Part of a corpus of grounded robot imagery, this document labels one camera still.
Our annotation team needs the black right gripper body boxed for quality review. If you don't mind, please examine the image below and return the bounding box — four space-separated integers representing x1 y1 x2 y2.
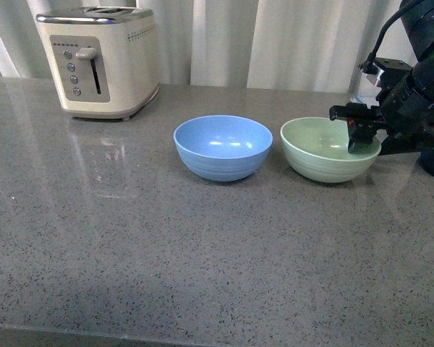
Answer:
329 72 434 136

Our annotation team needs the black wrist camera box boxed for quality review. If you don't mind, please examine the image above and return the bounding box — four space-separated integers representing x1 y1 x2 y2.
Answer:
362 58 412 103

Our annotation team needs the black camera cable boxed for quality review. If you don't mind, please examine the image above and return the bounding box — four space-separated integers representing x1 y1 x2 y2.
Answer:
357 0 426 69

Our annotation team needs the clear plastic food container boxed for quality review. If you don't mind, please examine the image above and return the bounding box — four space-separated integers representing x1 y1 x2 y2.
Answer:
350 94 379 106

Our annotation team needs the light green bowl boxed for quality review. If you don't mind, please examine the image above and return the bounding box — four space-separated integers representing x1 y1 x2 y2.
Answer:
280 117 381 183

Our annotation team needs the white pleated curtain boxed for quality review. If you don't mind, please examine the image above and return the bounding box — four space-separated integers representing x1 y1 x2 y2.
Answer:
0 1 401 93

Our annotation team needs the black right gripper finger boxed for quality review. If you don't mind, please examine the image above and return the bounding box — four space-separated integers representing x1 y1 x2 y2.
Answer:
347 122 378 153
380 131 434 155

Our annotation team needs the light blue bowl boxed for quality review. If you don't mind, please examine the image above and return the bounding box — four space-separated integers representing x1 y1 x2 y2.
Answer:
174 115 273 182

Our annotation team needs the cream two-slot toaster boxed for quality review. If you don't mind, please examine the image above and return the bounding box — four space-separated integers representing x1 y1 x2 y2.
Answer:
36 7 160 120

